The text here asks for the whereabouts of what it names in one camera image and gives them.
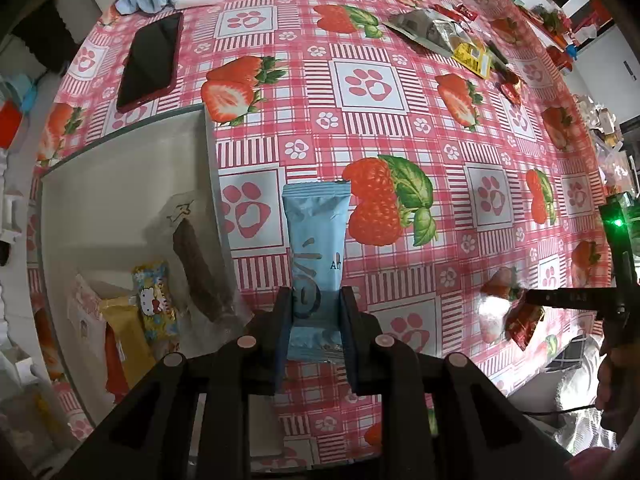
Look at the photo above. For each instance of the red snack packet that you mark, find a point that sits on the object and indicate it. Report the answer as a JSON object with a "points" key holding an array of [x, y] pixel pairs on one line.
{"points": [[115, 375]]}

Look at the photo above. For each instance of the clear packet with brown bar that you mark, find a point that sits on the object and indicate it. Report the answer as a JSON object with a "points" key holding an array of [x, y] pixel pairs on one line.
{"points": [[200, 270]]}

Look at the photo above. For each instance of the silver snack packet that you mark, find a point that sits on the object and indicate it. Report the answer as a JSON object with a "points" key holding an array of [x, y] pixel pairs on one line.
{"points": [[447, 37], [410, 22]]}

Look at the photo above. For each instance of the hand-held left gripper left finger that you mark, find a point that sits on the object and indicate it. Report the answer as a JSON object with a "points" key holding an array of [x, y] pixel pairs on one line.
{"points": [[283, 340]]}

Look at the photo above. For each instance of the white cardboard box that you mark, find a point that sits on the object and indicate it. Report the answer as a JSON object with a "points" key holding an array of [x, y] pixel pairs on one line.
{"points": [[115, 185]]}

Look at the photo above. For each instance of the cartoon cat snack packet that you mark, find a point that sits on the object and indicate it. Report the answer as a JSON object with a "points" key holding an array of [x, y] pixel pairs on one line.
{"points": [[152, 300]]}

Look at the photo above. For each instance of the strawberry print tablecloth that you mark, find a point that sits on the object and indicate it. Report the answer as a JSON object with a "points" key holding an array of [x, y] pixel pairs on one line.
{"points": [[310, 85]]}

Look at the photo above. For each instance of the small yellow snack packet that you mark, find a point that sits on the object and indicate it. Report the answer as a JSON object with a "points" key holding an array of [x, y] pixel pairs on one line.
{"points": [[472, 58]]}

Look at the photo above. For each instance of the light blue snack packet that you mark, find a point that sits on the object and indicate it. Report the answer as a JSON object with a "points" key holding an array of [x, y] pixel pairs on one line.
{"points": [[315, 230]]}

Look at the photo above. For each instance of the pink white snack packet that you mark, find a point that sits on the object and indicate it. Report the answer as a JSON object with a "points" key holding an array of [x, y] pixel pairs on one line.
{"points": [[82, 310]]}

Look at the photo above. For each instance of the white wrapped candy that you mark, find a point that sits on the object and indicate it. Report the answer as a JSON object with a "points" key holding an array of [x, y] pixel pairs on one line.
{"points": [[492, 314]]}

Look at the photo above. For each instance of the red container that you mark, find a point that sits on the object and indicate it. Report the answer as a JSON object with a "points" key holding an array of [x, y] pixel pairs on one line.
{"points": [[7, 122]]}

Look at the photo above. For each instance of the red candy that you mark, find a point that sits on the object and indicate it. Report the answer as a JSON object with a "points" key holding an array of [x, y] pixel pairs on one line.
{"points": [[512, 91], [522, 322]]}

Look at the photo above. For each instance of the black phone with red case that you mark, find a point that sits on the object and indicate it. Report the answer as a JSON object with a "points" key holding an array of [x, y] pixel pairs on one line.
{"points": [[150, 60]]}

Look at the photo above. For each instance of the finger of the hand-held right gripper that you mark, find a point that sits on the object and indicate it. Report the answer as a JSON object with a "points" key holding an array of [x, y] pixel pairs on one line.
{"points": [[565, 299]]}

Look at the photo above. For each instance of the grey plaid cloth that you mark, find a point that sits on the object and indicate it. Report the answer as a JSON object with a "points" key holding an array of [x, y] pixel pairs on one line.
{"points": [[575, 355]]}

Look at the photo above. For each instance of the black snack bar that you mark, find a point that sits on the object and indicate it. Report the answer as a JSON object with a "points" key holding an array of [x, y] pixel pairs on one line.
{"points": [[497, 57]]}

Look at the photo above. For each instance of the person's right hand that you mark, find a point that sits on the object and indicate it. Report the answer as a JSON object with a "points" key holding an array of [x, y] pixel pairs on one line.
{"points": [[619, 385]]}

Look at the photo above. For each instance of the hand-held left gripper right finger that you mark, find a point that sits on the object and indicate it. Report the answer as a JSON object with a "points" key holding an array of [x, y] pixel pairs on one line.
{"points": [[349, 340]]}

